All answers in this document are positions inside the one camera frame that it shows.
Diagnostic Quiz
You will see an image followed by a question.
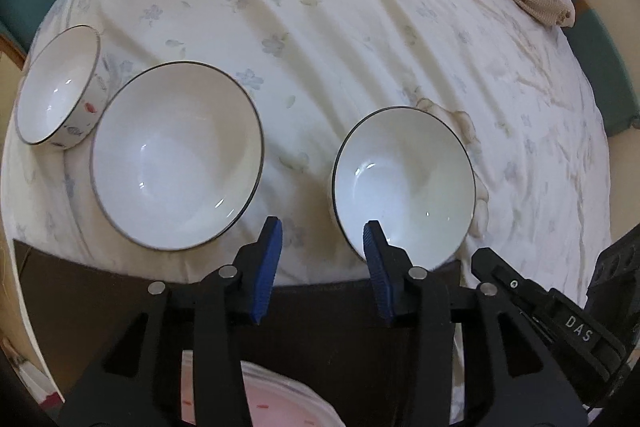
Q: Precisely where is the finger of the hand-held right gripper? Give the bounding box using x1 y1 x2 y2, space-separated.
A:
471 247 553 313

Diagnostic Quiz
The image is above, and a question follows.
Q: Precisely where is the white bowl with leaf print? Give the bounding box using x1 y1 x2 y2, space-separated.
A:
327 106 477 270
91 62 265 252
14 25 108 150

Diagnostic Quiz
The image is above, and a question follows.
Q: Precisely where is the teal bed frame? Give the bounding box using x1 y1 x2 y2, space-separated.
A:
0 0 640 138

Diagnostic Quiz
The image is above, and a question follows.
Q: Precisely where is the white floral bed sheet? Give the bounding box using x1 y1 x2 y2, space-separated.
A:
0 0 613 288

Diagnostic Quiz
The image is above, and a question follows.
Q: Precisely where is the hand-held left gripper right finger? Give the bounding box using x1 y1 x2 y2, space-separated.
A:
362 220 588 427

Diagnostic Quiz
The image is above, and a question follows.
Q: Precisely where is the black board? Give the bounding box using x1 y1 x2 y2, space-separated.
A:
12 239 468 427

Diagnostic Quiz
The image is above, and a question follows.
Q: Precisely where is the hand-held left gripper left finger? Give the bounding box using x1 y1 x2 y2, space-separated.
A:
60 216 284 427

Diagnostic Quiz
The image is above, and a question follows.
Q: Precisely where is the large pink strawberry plate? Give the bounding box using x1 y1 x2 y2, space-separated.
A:
180 349 346 427

